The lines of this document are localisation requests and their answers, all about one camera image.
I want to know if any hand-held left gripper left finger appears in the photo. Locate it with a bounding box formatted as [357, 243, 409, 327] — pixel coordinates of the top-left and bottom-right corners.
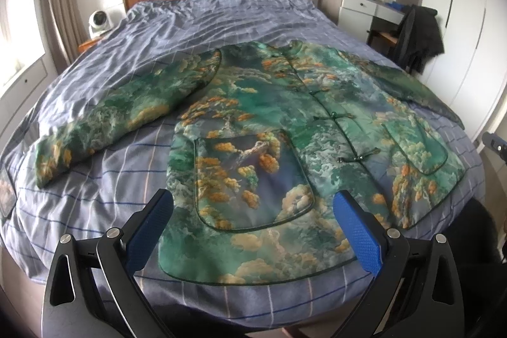
[42, 188, 177, 338]

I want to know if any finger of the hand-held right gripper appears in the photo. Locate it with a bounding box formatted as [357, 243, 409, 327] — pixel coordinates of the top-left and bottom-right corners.
[482, 132, 507, 166]

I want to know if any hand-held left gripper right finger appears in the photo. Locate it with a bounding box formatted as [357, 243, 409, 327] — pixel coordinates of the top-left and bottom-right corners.
[333, 191, 468, 338]

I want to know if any green printed padded jacket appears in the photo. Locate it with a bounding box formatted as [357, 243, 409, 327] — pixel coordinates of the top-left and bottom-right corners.
[35, 39, 466, 285]

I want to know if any white wardrobe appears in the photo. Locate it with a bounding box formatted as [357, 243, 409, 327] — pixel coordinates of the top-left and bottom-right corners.
[396, 0, 507, 133]

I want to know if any black jacket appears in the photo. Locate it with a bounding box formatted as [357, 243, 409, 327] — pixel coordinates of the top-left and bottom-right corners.
[390, 4, 445, 75]

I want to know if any printed cloth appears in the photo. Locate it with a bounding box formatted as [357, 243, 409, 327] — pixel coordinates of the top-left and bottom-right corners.
[0, 168, 16, 216]

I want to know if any wooden chair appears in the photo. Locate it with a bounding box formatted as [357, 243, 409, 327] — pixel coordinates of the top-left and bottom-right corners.
[366, 27, 401, 57]

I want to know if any white low cabinet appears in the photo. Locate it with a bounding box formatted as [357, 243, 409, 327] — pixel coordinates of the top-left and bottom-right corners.
[0, 57, 50, 149]

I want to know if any wooden nightstand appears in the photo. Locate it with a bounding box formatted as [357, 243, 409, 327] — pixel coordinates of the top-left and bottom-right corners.
[77, 37, 107, 54]

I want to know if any white desk with drawers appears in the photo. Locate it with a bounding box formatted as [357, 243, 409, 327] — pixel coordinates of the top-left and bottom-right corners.
[319, 0, 407, 46]

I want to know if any blue checked duvet bed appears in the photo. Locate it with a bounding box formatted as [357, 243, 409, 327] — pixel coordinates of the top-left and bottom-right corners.
[0, 0, 482, 327]

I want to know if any white round fan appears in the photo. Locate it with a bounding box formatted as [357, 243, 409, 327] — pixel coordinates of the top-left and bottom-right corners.
[88, 10, 112, 38]

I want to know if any window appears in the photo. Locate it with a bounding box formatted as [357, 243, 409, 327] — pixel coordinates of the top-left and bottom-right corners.
[0, 0, 46, 85]

